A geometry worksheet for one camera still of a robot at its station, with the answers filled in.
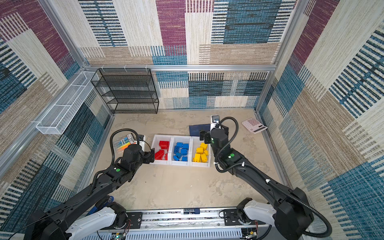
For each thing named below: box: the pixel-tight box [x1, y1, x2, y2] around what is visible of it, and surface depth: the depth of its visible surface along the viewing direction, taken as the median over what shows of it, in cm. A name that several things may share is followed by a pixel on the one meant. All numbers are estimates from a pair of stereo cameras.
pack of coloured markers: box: [113, 133, 136, 154], surface depth 103 cm
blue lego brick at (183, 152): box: [180, 149, 188, 156], surface depth 97 cm
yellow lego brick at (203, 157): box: [200, 153, 207, 162], surface depth 93 cm
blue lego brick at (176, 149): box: [174, 145, 181, 154], surface depth 98 cm
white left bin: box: [150, 134, 173, 165], surface depth 95 cm
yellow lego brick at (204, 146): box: [200, 142, 209, 151], surface depth 98 cm
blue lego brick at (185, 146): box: [182, 143, 190, 151], surface depth 99 cm
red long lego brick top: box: [158, 140, 170, 150], surface depth 99 cm
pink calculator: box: [241, 117, 268, 134], surface depth 110 cm
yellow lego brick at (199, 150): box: [196, 147, 204, 154], surface depth 98 cm
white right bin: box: [190, 136, 211, 168], surface depth 91 cm
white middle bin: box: [170, 135, 192, 167], surface depth 93 cm
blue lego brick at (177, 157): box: [173, 152, 182, 161], surface depth 95 cm
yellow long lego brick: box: [193, 153, 201, 163], surface depth 91 cm
